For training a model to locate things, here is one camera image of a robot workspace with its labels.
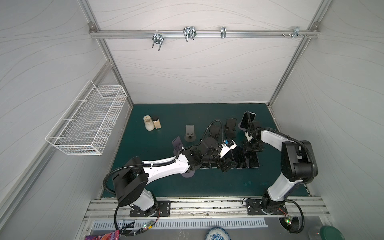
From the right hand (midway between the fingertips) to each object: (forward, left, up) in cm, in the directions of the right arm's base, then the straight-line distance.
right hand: (252, 146), depth 95 cm
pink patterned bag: (-50, +70, +3) cm, 86 cm away
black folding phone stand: (+7, +25, +7) cm, 27 cm away
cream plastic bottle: (+10, +69, +6) cm, 70 cm away
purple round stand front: (-21, +40, 0) cm, 45 cm away
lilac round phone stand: (+14, +6, 0) cm, 15 cm away
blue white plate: (-46, +24, +1) cm, 52 cm away
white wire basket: (-13, +87, +31) cm, 94 cm away
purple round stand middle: (-5, +48, +7) cm, 48 cm away
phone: (-8, +15, 0) cm, 17 cm away
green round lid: (-43, -20, +9) cm, 49 cm away
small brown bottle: (+12, +64, +6) cm, 65 cm away
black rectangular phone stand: (+11, +14, +3) cm, 18 cm away
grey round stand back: (+4, +41, +3) cm, 41 cm away
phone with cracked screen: (-8, +9, 0) cm, 12 cm away
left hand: (-15, +16, +17) cm, 28 cm away
